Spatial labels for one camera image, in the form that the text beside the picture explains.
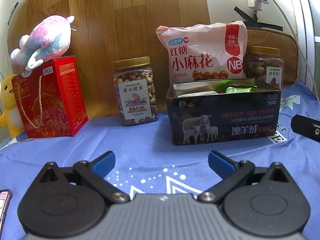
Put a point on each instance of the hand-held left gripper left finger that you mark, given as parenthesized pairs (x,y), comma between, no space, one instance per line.
(105,161)

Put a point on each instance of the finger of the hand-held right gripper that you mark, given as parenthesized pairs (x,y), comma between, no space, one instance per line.
(305,127)

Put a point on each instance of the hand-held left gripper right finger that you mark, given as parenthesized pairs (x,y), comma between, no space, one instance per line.
(220,161)

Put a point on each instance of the dark tin box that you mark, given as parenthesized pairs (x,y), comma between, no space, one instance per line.
(225,120)

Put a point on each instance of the bright green snack packet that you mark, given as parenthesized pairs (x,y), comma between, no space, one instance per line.
(240,89)

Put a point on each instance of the blue printed tablecloth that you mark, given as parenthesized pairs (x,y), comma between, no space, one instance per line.
(150,142)

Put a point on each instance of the cashew nut jar gold lid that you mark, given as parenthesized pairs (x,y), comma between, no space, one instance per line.
(135,97)

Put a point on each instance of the pecan nut jar gold lid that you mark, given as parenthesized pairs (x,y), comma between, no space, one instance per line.
(262,67)

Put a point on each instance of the red gift box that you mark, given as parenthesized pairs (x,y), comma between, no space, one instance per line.
(50,100)

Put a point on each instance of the pink snack bag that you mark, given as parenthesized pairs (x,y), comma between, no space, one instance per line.
(197,55)

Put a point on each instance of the smartphone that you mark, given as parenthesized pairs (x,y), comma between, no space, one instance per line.
(3,205)

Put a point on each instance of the yellow plush duck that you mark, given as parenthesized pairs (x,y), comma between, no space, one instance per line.
(7,100)

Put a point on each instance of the wood grain board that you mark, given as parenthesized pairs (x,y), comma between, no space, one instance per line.
(112,30)

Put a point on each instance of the pink blue plush toy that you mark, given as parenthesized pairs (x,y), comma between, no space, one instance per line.
(47,40)

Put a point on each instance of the white window frame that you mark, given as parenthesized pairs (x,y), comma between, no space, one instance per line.
(308,17)

